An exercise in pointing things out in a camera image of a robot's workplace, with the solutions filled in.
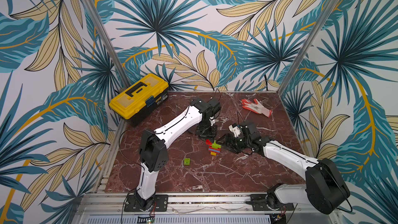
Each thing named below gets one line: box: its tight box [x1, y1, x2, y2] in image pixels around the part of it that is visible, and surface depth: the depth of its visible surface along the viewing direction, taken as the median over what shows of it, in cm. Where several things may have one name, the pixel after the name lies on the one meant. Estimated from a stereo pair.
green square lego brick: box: [183, 158, 191, 166], surface depth 87 cm
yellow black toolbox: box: [108, 73, 169, 128], surface depth 96 cm
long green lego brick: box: [211, 140, 222, 149], surface depth 81 cm
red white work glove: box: [240, 98, 274, 118], surface depth 112 cm
